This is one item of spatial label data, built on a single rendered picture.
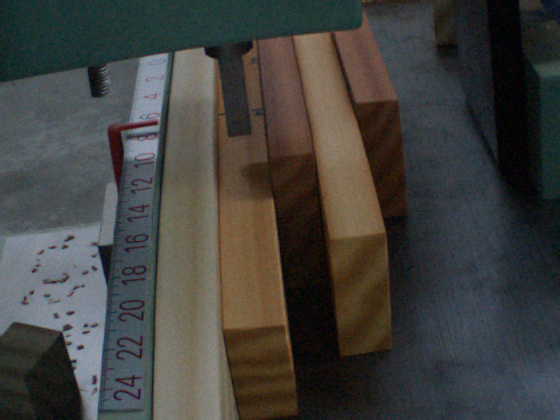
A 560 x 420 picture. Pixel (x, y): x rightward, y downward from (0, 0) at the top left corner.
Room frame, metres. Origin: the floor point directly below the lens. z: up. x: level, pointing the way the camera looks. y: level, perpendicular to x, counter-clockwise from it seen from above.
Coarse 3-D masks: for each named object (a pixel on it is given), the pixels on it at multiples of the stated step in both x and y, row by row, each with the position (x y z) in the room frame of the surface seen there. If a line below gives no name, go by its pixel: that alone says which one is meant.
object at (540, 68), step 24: (528, 0) 0.52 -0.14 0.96; (528, 24) 0.49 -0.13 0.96; (552, 24) 0.49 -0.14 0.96; (528, 48) 0.46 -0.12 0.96; (552, 48) 0.46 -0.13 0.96; (528, 72) 0.45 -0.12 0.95; (552, 72) 0.43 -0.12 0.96; (528, 96) 0.45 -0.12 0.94; (552, 96) 0.43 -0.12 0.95; (528, 120) 0.45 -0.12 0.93; (552, 120) 0.43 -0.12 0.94; (528, 144) 0.45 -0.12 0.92; (552, 144) 0.43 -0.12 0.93; (528, 168) 0.45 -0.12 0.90; (552, 168) 0.43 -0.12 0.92; (552, 192) 0.43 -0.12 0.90
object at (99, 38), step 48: (0, 0) 0.39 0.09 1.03; (48, 0) 0.39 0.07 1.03; (96, 0) 0.39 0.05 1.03; (144, 0) 0.39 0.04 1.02; (192, 0) 0.39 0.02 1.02; (240, 0) 0.39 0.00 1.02; (288, 0) 0.39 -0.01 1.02; (336, 0) 0.39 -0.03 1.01; (0, 48) 0.39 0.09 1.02; (48, 48) 0.39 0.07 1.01; (96, 48) 0.39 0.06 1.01; (144, 48) 0.39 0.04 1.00; (192, 48) 0.39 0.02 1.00; (240, 48) 0.42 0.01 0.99
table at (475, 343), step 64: (448, 64) 0.59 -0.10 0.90; (448, 128) 0.51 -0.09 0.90; (448, 192) 0.45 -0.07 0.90; (512, 192) 0.44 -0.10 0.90; (448, 256) 0.40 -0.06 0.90; (512, 256) 0.39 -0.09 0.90; (320, 320) 0.37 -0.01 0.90; (448, 320) 0.35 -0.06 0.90; (512, 320) 0.34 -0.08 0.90; (320, 384) 0.33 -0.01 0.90; (384, 384) 0.32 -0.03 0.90; (448, 384) 0.31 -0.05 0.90; (512, 384) 0.31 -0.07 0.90
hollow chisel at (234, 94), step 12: (228, 60) 0.42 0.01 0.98; (240, 60) 0.42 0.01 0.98; (228, 72) 0.42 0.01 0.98; (240, 72) 0.42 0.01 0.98; (228, 84) 0.42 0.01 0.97; (240, 84) 0.42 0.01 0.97; (228, 96) 0.42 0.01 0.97; (240, 96) 0.42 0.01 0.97; (228, 108) 0.42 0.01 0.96; (240, 108) 0.42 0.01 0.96; (228, 120) 0.42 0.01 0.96; (240, 120) 0.42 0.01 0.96; (228, 132) 0.42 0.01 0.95; (240, 132) 0.42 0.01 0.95
